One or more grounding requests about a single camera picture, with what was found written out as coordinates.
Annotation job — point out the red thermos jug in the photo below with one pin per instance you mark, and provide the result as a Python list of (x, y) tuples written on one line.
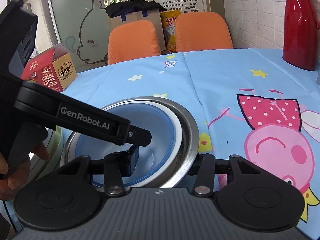
[(300, 30)]

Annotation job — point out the black cloth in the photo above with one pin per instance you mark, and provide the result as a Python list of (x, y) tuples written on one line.
[(132, 6)]

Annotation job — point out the white ribbed bowl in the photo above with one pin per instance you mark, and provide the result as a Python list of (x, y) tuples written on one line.
[(178, 132)]

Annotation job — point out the frosted glass door with cartoon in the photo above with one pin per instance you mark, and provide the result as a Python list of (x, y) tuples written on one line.
[(75, 17)]

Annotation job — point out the person's left hand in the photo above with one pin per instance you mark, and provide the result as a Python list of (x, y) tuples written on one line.
[(17, 180)]

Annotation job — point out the white plate with floral rim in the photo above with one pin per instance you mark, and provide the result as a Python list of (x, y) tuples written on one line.
[(40, 166)]

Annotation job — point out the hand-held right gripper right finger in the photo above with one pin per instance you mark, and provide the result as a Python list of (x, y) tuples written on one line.
[(206, 166)]

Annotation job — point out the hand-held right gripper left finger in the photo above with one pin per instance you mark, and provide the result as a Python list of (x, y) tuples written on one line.
[(130, 161)]

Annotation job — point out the yellow snack packet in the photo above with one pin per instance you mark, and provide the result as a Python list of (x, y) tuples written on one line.
[(170, 30)]

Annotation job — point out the blue translucent bowl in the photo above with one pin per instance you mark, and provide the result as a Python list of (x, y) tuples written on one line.
[(155, 140)]

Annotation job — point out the green plate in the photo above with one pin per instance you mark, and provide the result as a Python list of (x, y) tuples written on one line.
[(58, 142)]

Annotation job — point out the red cracker box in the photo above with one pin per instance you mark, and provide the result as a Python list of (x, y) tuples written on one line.
[(57, 73)]

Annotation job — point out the orange chair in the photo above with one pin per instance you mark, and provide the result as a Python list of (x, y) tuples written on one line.
[(202, 32), (135, 42)]

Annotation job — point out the stainless steel bowl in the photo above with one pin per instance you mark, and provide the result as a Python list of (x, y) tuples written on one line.
[(191, 135)]

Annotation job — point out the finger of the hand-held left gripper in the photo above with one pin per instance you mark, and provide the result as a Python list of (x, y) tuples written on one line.
[(140, 137)]

